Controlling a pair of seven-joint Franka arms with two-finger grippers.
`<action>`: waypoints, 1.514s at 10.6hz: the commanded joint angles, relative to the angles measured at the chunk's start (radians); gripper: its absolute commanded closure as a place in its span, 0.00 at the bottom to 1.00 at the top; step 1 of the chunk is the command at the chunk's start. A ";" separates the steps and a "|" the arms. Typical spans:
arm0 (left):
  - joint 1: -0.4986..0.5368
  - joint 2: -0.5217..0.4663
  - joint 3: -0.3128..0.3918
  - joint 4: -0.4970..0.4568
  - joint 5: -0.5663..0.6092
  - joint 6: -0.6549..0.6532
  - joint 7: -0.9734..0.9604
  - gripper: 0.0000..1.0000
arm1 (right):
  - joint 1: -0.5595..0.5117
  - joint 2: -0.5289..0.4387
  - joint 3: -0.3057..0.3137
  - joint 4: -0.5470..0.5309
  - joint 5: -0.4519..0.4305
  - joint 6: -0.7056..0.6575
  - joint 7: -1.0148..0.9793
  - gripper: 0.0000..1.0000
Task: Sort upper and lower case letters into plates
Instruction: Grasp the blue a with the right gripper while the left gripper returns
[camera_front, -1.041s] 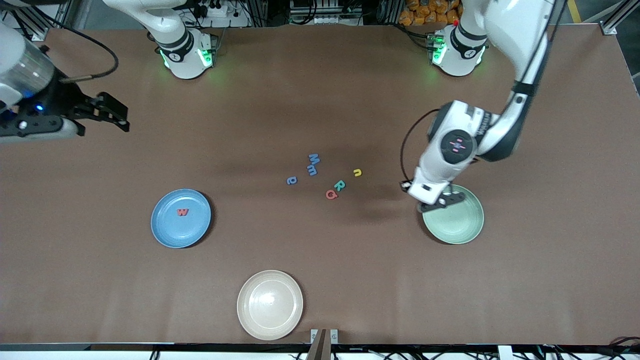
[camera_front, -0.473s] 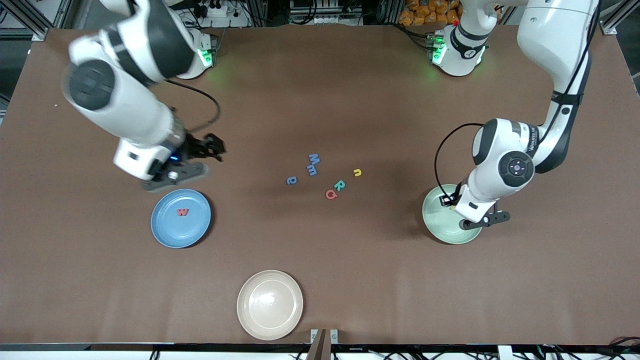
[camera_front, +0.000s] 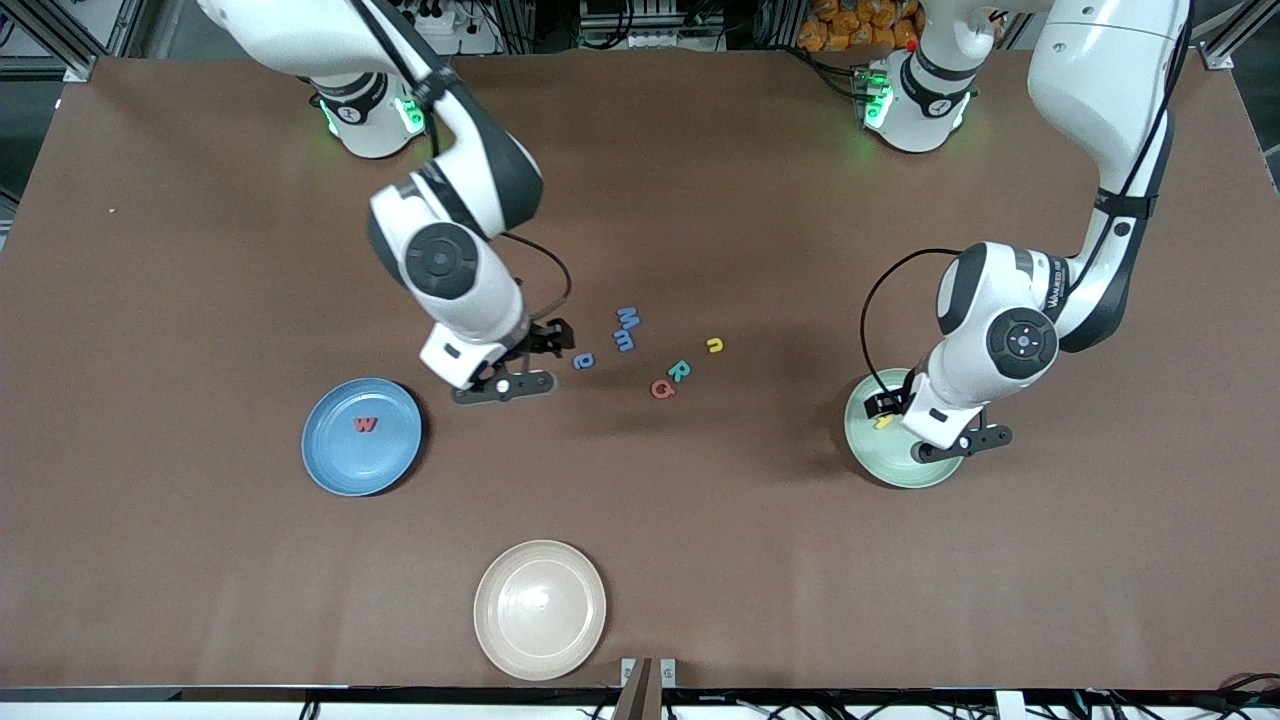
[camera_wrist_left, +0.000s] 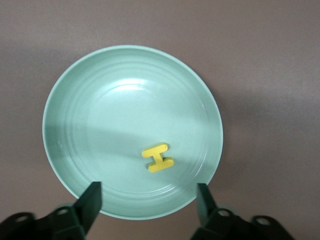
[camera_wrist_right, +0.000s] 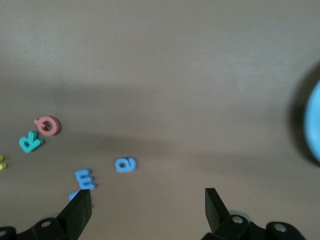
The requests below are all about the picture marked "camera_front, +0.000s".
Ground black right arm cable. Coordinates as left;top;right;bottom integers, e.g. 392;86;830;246
498;232;573;326

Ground orange snack bags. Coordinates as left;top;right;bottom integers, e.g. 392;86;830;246
798;0;923;53

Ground blue plate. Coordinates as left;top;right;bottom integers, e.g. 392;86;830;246
301;377;424;498

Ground aluminium frame profile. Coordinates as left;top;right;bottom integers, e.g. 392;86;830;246
1195;0;1280;71
0;0;141;83

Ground white power strip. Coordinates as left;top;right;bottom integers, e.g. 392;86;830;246
385;0;501;56

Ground green plate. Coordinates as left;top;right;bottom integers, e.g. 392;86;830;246
843;368;970;490

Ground beige plate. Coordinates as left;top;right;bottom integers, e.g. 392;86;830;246
473;540;608;683

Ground green lit connector box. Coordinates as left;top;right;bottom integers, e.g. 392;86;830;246
850;65;894;129

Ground metal electronics rack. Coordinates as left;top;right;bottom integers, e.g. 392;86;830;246
580;0;726;51

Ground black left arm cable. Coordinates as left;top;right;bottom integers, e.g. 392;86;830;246
860;248;963;396

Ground table edge post bracket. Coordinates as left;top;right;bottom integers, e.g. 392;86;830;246
612;657;677;720

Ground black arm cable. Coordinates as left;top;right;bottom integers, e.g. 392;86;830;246
498;232;573;326
860;248;963;396

